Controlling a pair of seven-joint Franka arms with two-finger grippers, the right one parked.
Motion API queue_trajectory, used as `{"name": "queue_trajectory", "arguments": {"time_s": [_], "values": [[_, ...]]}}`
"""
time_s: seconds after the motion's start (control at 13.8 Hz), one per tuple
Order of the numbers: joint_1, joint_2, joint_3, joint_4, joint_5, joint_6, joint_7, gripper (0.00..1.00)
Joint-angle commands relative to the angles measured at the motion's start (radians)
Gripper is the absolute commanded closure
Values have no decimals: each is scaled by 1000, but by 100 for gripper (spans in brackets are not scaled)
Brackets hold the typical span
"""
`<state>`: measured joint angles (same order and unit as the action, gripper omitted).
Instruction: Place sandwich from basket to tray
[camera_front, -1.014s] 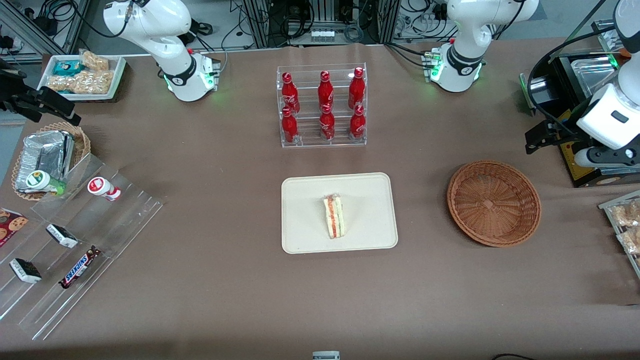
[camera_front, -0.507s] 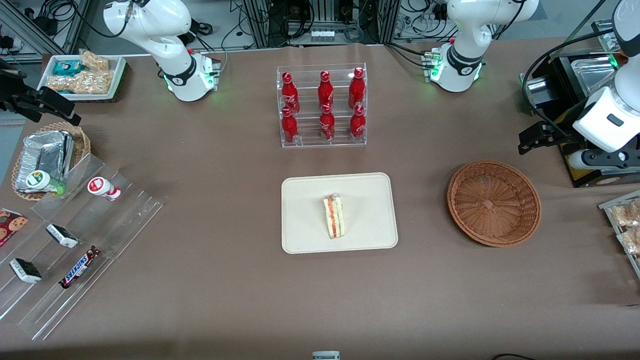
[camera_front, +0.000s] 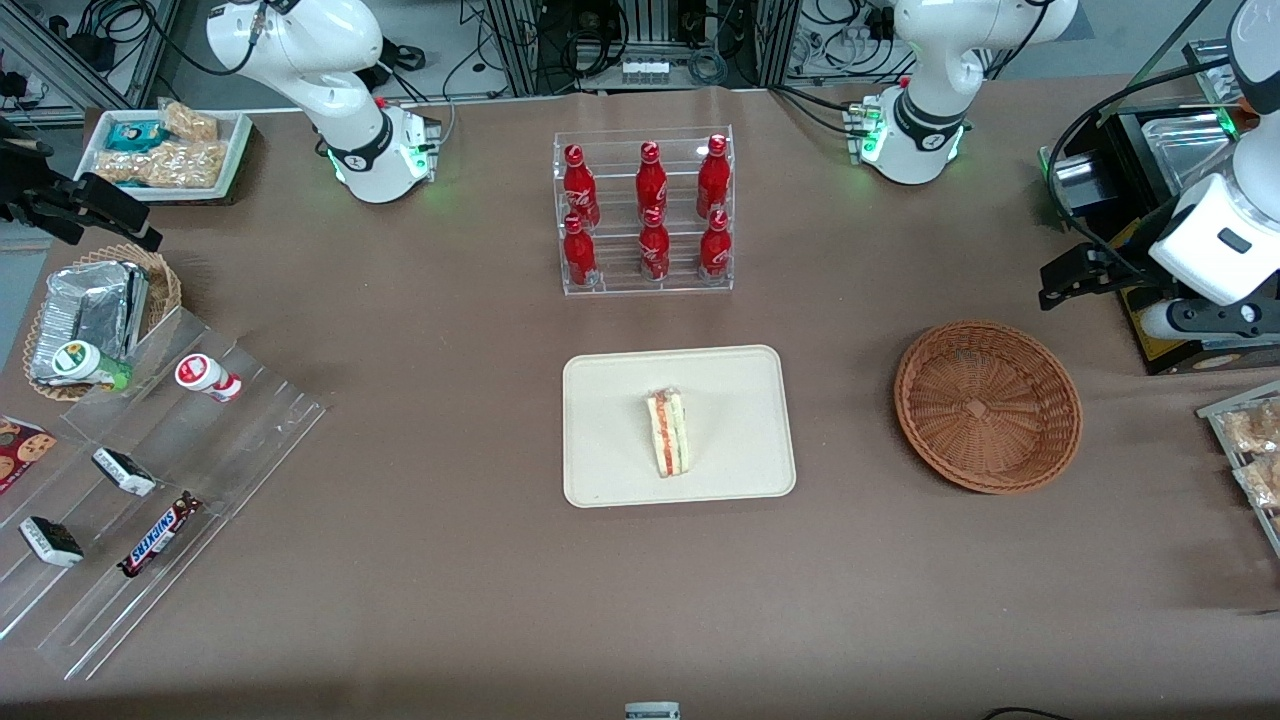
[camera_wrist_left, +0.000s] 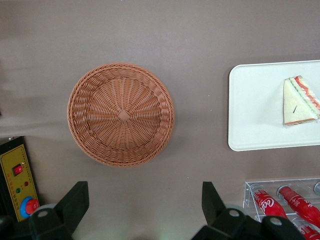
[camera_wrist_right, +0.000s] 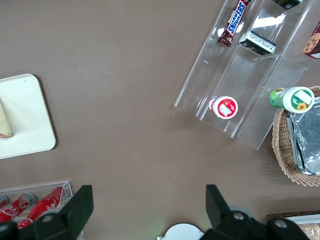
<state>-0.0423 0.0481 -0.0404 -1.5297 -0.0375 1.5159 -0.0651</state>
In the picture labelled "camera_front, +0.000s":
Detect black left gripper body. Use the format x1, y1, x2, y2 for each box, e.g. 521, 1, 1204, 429
1085, 248, 1163, 301

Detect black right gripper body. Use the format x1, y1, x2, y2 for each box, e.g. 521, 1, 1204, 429
0, 170, 89, 247

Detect triangle sandwich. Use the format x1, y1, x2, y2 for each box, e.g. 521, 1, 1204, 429
645, 386, 693, 479

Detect small tan wicker basket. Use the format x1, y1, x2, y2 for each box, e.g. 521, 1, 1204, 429
22, 243, 183, 403

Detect white rectangular snack tray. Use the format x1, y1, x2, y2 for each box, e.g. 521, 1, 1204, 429
73, 108, 254, 204

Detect brown round wicker basket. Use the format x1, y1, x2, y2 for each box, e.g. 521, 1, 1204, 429
893, 320, 1084, 496

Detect tray of pastries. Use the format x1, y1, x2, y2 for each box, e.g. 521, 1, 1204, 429
1197, 380, 1280, 558

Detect beige rectangular tray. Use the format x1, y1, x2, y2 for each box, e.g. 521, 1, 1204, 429
562, 345, 798, 509

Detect large clear granola bag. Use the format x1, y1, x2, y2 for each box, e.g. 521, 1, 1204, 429
94, 139, 231, 191

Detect teal snack packet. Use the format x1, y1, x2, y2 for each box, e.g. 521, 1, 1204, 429
105, 120, 167, 153

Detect black yellow countertop machine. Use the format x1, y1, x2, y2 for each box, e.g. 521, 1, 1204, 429
1038, 105, 1280, 377

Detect silver foil package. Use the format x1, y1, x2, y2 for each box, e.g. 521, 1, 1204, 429
29, 260, 152, 387

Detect small clear granola bag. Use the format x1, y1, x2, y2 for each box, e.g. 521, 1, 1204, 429
158, 99, 220, 144

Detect red white yogurt bottle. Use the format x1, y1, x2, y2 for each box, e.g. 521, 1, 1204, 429
175, 353, 244, 403

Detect clear bag of snacks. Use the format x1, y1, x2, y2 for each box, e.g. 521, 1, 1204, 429
1233, 455, 1280, 509
1222, 398, 1280, 454

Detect red cookie package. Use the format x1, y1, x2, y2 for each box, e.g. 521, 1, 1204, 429
0, 415, 58, 496

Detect clear acrylic stepped shelf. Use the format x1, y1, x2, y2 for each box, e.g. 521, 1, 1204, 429
0, 305, 329, 683

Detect black white snack bar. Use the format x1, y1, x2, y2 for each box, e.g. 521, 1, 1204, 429
92, 447, 158, 498

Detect Snickers chocolate bar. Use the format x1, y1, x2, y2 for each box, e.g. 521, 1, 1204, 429
117, 492, 204, 579

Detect black white candy box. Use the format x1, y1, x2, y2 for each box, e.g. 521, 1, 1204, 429
18, 516, 85, 568

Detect red cola bottle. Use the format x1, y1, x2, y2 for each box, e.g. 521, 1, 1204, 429
562, 213, 599, 289
636, 141, 669, 223
699, 209, 732, 280
562, 144, 602, 229
639, 206, 672, 283
696, 134, 732, 221

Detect clear acrylic bottle rack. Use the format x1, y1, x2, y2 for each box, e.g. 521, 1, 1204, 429
552, 125, 736, 297

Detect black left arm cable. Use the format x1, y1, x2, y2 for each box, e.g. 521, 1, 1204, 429
1044, 58, 1236, 283

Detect aluminium frame rack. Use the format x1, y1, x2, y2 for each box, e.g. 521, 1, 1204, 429
485, 0, 801, 98

